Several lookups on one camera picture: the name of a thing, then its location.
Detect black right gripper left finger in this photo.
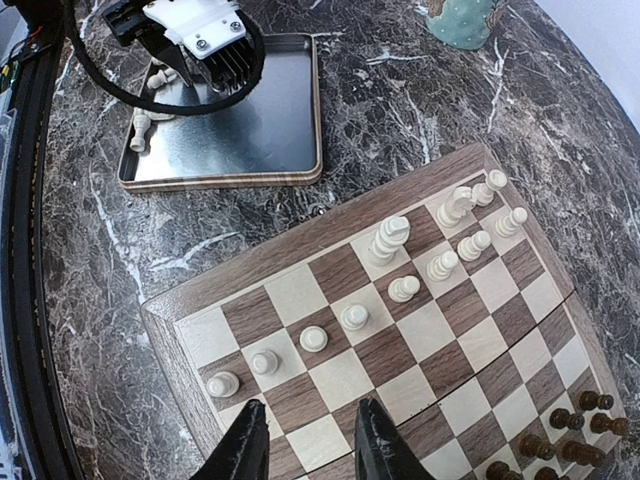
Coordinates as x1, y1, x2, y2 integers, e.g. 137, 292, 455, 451
190, 399, 270, 480

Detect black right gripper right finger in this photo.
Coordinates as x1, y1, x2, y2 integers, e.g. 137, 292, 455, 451
354, 398, 434, 480

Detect white chess pawn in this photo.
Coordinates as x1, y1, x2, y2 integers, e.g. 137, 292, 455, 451
426, 251, 459, 282
205, 371, 240, 398
340, 304, 369, 331
387, 275, 421, 303

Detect wooden chessboard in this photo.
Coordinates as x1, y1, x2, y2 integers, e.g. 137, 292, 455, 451
142, 143, 625, 479

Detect white chess queen piece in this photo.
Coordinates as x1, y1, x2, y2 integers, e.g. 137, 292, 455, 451
366, 215, 411, 267

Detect white chess knight piece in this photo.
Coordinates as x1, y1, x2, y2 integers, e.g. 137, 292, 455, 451
436, 186, 476, 228

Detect white chess rook piece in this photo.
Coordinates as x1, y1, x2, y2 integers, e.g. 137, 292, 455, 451
472, 169, 508, 207

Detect silver metal tray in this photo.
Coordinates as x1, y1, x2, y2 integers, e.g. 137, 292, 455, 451
118, 33, 323, 193

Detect dark chess pieces row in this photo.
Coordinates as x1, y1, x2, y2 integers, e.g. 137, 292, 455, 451
478, 388, 630, 479

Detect white pieces pile in tray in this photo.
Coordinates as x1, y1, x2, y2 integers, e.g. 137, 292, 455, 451
129, 57, 195, 153

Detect white floral ceramic mug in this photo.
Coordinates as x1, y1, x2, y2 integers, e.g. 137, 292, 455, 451
426, 0, 508, 50

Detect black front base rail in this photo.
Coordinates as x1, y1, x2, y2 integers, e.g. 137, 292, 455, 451
1, 1, 84, 479

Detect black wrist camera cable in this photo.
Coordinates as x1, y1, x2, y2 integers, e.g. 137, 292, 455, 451
62, 0, 266, 117

